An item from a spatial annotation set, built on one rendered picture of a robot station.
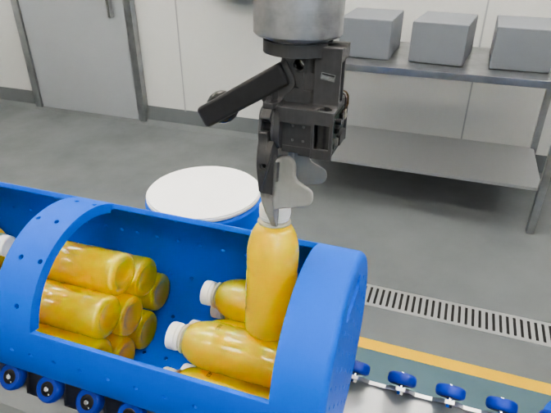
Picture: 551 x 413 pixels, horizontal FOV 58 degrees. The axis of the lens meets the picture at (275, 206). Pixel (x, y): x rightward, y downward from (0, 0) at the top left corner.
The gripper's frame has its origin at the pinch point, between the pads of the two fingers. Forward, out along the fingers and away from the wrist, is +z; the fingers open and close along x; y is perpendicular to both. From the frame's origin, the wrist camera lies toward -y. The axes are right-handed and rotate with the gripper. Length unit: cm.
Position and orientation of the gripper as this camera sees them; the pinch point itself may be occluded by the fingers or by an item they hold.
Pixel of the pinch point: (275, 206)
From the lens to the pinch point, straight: 61.2
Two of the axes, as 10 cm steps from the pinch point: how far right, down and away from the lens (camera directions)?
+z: -0.2, 8.7, 4.9
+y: 9.4, 1.8, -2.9
